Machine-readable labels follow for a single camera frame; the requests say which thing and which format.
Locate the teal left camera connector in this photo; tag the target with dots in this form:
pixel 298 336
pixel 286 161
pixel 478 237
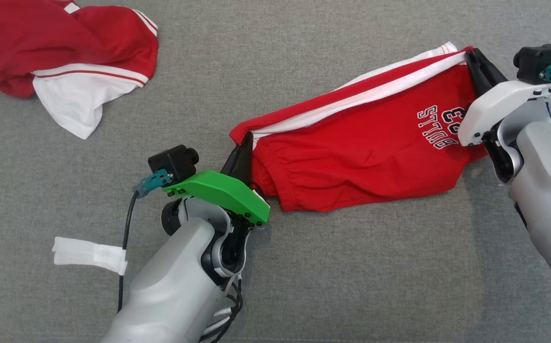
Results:
pixel 151 182

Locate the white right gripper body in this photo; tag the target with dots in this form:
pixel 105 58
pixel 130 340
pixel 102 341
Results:
pixel 499 107

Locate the red and white t-shirt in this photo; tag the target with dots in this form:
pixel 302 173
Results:
pixel 65 43

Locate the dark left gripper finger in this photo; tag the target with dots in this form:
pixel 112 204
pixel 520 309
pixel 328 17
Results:
pixel 252 166
pixel 237 164

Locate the red basketball shorts white trim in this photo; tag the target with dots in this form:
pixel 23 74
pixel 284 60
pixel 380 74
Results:
pixel 361 143

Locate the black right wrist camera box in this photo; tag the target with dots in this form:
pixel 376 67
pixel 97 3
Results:
pixel 539 62

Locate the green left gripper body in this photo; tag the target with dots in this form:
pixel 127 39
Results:
pixel 223 193

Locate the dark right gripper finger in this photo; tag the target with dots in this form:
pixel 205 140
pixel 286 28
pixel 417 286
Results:
pixel 493 71
pixel 479 76

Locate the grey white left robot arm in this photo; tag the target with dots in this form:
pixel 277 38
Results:
pixel 170 290

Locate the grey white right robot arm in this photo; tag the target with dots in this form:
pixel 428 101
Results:
pixel 546 190

